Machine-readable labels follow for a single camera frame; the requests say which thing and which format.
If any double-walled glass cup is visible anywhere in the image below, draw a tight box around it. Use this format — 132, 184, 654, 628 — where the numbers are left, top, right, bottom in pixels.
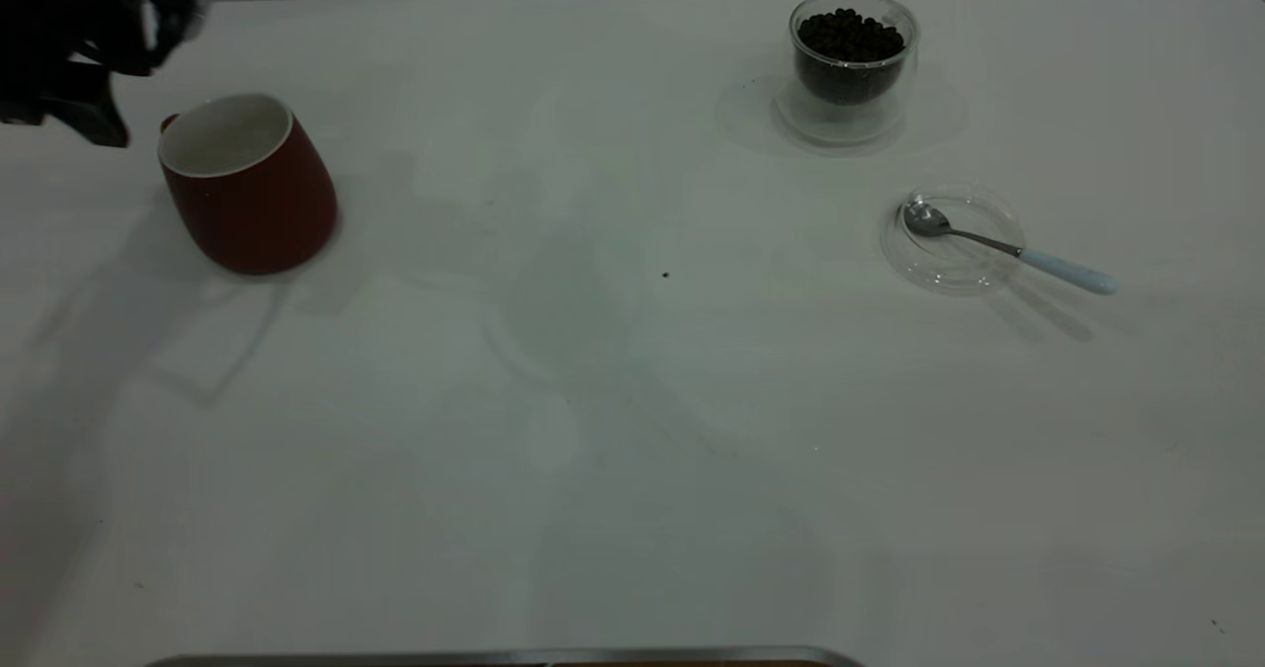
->
774, 0, 920, 149

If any silver metal frame rim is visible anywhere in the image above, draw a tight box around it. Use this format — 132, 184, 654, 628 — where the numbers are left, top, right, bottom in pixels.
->
143, 646, 866, 667

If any dark beans heap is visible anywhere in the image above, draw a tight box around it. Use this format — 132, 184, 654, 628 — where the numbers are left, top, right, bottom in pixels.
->
796, 8, 906, 105

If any metal spoon pale blue handle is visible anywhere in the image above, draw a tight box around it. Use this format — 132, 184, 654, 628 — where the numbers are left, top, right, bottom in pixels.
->
902, 201, 1120, 296

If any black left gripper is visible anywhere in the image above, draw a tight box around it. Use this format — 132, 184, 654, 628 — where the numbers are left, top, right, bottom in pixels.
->
0, 0, 220, 149

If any round clear glass dish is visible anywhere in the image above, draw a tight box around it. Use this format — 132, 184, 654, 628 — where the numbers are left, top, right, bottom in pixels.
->
880, 185, 1026, 295

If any red ceramic mug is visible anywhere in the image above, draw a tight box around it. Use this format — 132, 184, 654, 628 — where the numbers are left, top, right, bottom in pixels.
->
158, 93, 339, 276

